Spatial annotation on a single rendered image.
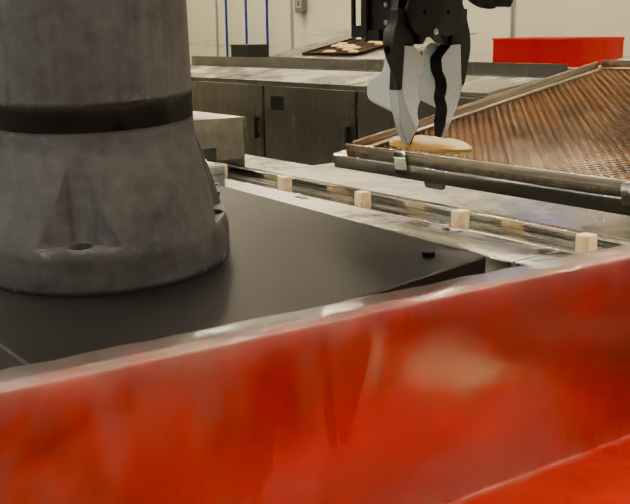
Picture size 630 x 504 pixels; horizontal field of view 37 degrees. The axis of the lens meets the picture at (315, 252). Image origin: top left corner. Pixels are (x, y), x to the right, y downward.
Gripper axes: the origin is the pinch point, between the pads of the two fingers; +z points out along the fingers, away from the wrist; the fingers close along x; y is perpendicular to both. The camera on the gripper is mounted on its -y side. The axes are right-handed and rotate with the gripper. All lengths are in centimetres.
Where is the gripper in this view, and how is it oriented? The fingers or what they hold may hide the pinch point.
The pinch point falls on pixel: (428, 129)
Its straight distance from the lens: 90.5
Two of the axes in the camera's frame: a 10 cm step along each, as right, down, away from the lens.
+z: 0.2, 9.7, 2.2
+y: -6.1, -1.7, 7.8
